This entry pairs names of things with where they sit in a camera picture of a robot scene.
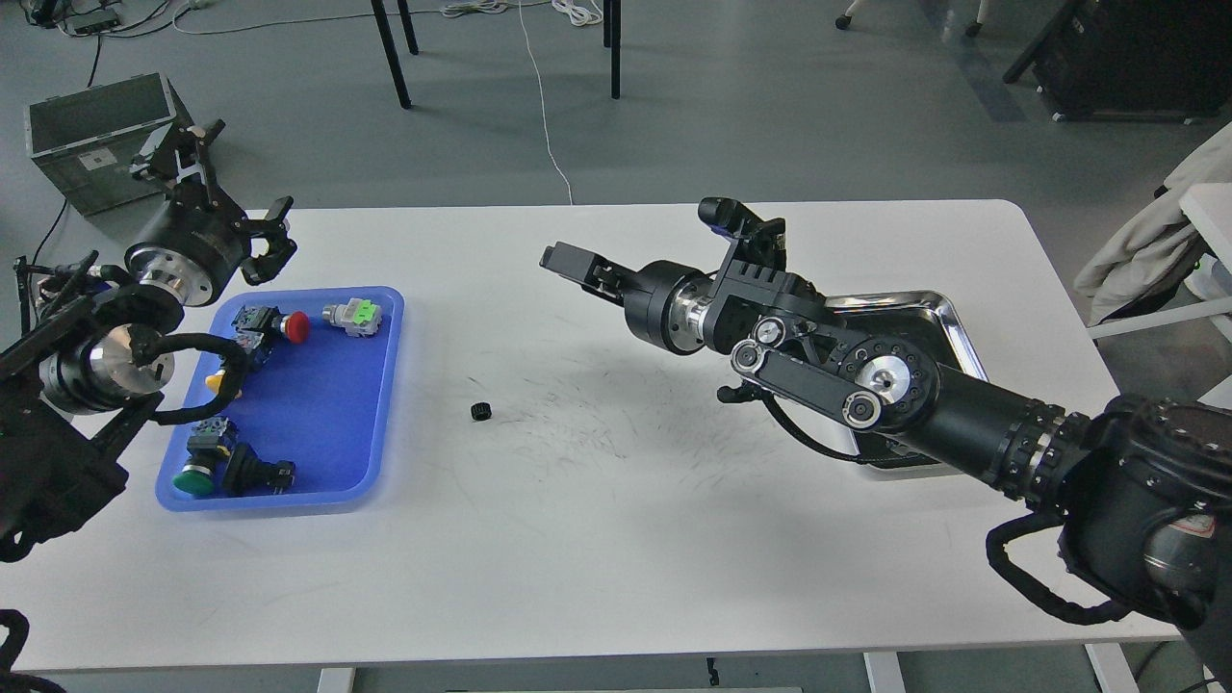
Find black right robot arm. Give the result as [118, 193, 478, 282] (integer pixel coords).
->
[540, 197, 1231, 687]

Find red push button switch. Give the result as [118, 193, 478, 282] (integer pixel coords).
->
[230, 305, 310, 349]

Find black equipment case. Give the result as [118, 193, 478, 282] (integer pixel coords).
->
[1002, 1, 1231, 120]

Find grey switch with green cap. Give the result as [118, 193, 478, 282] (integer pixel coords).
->
[322, 297, 383, 338]

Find blue plastic tray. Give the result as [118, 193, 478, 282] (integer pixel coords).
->
[155, 286, 405, 513]

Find black table legs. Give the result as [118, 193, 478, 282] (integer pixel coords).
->
[371, 1, 623, 110]

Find white cable on floor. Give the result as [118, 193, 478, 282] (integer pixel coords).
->
[441, 0, 604, 206]

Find silver metal tray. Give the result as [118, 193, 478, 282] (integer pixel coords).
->
[825, 290, 988, 482]

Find white cloth on chair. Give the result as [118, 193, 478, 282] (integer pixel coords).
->
[1072, 125, 1231, 313]

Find black cable on floor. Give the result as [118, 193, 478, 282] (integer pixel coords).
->
[14, 200, 68, 280]

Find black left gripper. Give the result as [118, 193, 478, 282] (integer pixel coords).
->
[124, 120, 298, 307]

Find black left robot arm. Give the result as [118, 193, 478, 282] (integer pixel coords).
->
[1, 120, 296, 564]

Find yellow push button switch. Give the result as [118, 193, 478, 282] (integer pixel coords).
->
[202, 359, 249, 400]

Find grey plastic crate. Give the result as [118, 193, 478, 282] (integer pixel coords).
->
[25, 73, 193, 217]

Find green push button switch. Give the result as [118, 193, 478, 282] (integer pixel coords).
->
[171, 416, 239, 499]

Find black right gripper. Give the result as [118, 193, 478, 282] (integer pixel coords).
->
[538, 243, 708, 354]

